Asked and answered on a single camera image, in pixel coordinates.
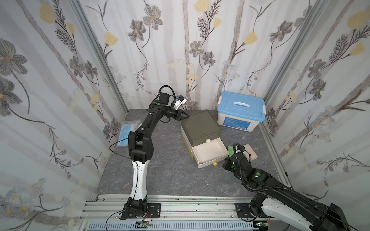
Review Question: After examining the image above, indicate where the green sponge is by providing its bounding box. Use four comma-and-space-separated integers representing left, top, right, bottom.
227, 146, 234, 157

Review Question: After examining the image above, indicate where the beige sponge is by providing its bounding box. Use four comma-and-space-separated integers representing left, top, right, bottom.
243, 144, 258, 162

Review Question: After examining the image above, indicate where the olive cream drawer cabinet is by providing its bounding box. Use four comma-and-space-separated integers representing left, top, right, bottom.
181, 109, 222, 156

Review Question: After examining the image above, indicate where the cream drawer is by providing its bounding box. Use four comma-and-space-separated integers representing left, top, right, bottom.
191, 138, 229, 168

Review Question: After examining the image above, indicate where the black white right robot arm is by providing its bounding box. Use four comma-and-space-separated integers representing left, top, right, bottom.
223, 154, 351, 231

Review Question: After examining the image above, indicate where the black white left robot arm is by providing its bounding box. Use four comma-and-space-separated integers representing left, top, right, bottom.
119, 92, 189, 220

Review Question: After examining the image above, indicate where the white bin with blue lid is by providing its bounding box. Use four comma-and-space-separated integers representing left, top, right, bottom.
217, 91, 266, 132

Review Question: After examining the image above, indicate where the blue face mask packet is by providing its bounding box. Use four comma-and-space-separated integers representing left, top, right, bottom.
116, 120, 142, 147

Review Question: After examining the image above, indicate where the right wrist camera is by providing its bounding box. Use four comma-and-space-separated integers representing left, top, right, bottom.
234, 145, 245, 155

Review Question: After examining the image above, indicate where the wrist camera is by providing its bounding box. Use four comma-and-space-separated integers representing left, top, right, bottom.
234, 145, 245, 155
173, 95, 187, 110

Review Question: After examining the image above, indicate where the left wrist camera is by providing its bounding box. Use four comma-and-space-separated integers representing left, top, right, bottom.
173, 95, 187, 110

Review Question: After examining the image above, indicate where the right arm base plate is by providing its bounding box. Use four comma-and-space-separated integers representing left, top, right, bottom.
235, 203, 267, 218

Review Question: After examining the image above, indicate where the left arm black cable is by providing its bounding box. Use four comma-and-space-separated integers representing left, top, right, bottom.
108, 135, 136, 162

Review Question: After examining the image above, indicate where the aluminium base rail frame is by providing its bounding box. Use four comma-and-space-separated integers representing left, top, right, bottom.
76, 194, 296, 231

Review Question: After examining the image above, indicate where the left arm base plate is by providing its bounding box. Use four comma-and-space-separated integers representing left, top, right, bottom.
119, 203, 161, 220

